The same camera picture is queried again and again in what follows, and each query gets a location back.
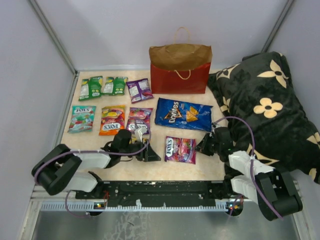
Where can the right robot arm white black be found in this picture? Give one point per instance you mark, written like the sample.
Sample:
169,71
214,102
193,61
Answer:
272,189

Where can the purple candy bag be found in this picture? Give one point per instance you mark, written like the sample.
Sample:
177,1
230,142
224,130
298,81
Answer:
182,150
139,90
138,117

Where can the black floral pillow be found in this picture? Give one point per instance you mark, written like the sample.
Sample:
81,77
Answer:
264,114

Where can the white toothed cable rail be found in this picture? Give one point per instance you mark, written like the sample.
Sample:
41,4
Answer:
92,206

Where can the colourful candy bag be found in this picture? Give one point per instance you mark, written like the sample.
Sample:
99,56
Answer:
82,119

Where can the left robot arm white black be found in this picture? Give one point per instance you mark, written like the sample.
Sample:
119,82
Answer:
64,169

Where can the blue tortilla chips bag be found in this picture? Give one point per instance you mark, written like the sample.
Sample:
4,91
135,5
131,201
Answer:
183,115

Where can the red brown paper bag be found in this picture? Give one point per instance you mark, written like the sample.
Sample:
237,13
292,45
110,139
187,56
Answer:
180,68

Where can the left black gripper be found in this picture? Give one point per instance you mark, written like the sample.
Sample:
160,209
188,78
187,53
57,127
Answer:
148,155

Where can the green yellow snack bag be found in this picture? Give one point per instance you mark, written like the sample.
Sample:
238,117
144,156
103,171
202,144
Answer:
91,88
114,86

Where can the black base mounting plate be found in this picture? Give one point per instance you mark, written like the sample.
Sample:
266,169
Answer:
159,193

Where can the orange candy bag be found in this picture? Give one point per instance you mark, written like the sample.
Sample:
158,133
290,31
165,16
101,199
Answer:
112,120

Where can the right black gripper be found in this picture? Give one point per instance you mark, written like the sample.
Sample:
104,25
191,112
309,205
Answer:
202,146

